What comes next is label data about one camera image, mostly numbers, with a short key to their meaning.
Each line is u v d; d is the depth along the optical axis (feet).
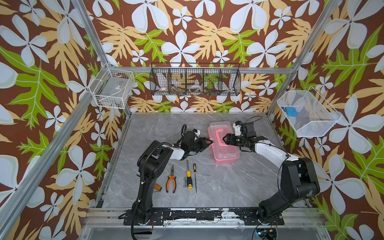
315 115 2.54
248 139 2.32
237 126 2.73
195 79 3.19
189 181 2.77
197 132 3.07
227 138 2.81
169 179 2.82
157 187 2.70
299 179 1.49
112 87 2.85
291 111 2.81
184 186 2.76
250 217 2.40
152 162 1.80
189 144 2.62
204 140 2.90
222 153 2.76
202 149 2.89
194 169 2.96
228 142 2.76
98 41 2.63
